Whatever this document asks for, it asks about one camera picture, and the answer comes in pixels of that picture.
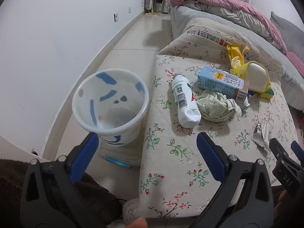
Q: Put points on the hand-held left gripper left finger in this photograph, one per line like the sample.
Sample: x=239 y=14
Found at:
x=85 y=156

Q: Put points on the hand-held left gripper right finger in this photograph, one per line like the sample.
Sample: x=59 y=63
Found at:
x=211 y=156

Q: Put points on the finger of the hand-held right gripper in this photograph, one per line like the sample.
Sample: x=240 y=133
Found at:
x=297 y=150
x=277 y=149

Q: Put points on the pale green paper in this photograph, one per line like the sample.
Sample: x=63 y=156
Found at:
x=213 y=106

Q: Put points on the white oval lid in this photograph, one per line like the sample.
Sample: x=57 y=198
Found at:
x=257 y=77

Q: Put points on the light blue milk carton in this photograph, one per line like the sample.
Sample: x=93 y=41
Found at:
x=218 y=80

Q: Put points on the white bin with blue patches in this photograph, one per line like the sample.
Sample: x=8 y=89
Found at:
x=123 y=85

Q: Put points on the yellow packet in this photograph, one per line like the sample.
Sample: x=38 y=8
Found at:
x=239 y=71

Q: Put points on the person's right hand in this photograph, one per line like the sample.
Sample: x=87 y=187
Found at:
x=282 y=198

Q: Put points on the person's left hand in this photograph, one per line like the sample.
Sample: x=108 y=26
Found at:
x=137 y=223

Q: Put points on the silver foil wrapper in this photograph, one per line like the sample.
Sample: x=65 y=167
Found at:
x=262 y=133

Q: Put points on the small black floor object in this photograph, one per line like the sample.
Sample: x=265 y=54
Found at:
x=34 y=152

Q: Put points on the small white wrapper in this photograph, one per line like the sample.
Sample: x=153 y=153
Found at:
x=247 y=101

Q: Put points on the white plastic bottle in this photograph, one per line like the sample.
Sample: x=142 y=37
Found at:
x=185 y=99

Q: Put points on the pale crumpled tissue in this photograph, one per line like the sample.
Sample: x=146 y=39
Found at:
x=237 y=63

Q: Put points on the long yellow wrapper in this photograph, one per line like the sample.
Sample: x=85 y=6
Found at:
x=234 y=51

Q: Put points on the grey pillow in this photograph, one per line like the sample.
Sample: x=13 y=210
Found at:
x=289 y=33

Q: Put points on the grey bed sheet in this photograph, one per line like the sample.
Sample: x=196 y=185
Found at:
x=185 y=16

